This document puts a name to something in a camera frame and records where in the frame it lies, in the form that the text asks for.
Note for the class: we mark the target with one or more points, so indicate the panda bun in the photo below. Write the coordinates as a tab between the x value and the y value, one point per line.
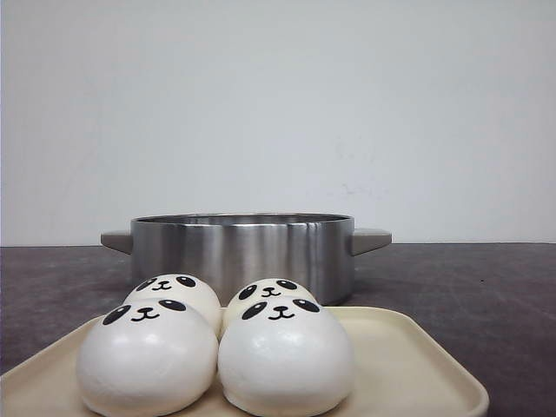
286	357
184	288
149	357
262	290

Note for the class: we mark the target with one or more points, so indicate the stainless steel steamer pot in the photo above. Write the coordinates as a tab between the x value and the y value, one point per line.
228	251

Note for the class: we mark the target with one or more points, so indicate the cream rectangular tray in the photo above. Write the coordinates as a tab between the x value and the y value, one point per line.
401	371

